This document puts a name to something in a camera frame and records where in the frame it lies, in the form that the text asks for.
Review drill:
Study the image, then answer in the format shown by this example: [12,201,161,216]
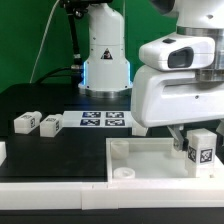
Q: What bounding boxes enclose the white tag sheet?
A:
[62,111,132,128]

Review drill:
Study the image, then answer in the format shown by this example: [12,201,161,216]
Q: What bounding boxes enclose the white cable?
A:
[29,0,62,84]

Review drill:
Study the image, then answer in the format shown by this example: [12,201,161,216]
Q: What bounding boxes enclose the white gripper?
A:
[131,34,224,151]

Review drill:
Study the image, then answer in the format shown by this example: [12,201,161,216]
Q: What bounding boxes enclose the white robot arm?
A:
[61,0,224,133]

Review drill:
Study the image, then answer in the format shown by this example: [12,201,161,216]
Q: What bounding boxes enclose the white square tabletop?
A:
[106,138,224,182]

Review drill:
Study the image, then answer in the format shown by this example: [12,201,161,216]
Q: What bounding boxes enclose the white U-shaped fence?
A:
[0,140,224,211]

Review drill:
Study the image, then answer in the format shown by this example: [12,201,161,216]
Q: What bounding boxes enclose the black cable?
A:
[34,0,88,84]

